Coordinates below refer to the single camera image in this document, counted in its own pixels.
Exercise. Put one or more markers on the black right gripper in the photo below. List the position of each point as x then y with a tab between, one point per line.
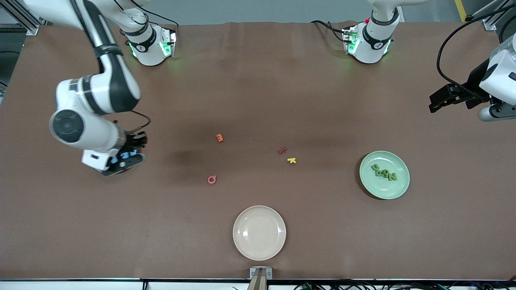
133	141

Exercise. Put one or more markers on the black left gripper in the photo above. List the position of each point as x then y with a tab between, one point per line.
472	91

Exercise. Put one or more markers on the green foam letter N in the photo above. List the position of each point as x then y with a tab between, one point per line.
392	177

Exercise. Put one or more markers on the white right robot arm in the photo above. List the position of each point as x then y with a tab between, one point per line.
100	137

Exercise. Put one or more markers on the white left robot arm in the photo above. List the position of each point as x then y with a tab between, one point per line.
373	46

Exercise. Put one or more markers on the blue plate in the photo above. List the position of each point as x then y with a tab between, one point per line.
129	155

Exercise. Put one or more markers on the pink foam letter Q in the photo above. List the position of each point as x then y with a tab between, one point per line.
209	179

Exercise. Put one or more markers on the green plate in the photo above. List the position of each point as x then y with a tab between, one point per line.
384	189

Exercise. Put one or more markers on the dark red foam letter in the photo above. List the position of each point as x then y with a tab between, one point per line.
282	151

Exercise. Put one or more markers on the beige plate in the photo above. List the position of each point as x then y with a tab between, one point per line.
259	233

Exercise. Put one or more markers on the aluminium frame profile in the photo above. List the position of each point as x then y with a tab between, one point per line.
494	24
30	26

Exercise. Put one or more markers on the white table edge rail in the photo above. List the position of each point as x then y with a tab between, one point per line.
80	286

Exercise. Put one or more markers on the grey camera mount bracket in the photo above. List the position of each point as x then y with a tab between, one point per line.
261	282

